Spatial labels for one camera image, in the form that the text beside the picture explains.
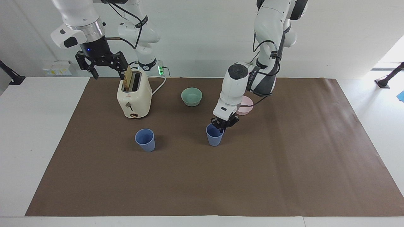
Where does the cream toaster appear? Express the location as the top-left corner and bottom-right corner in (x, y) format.
(117, 70), (152, 119)

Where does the black cable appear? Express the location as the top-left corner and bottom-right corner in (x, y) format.
(101, 0), (144, 50)
(248, 28), (282, 107)

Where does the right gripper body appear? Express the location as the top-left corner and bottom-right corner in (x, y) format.
(80, 35), (116, 63)

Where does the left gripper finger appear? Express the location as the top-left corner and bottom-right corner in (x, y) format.
(223, 114), (240, 133)
(211, 117), (225, 133)

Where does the green bowl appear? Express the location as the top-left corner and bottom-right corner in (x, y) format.
(181, 87), (203, 107)

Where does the pink bowl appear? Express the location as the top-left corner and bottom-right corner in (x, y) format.
(236, 96), (254, 116)

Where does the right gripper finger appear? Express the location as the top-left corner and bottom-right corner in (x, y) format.
(106, 51), (130, 80)
(75, 51), (99, 79)

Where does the blue cup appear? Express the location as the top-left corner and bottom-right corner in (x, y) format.
(206, 123), (225, 147)
(135, 128), (156, 152)

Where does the black stand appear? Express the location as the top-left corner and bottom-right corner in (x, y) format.
(0, 60), (26, 85)
(374, 62), (404, 89)

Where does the toast slice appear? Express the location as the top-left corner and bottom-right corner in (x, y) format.
(123, 65), (132, 92)

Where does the white toaster cable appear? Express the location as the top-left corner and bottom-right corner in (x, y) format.
(151, 76), (167, 96)

